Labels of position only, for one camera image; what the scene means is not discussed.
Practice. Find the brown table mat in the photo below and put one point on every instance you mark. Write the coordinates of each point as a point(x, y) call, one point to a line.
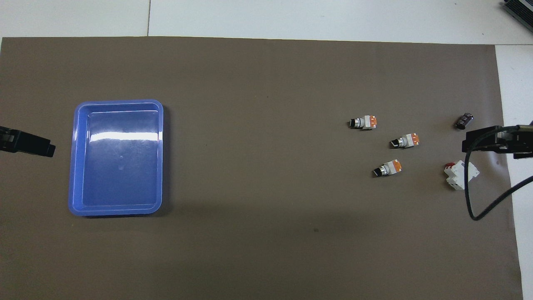
point(266, 208)

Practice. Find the small black electronic component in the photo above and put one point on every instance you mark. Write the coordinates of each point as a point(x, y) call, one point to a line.
point(464, 121)

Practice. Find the blue plastic tray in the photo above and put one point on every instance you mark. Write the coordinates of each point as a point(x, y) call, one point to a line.
point(120, 187)

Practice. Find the orange white selector switch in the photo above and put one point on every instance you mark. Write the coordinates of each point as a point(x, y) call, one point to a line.
point(389, 168)
point(407, 141)
point(367, 122)

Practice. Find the dark ridged metal box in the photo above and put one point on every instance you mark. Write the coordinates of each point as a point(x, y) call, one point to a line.
point(522, 8)

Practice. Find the white red circuit breaker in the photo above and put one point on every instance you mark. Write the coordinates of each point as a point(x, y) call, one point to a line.
point(458, 177)

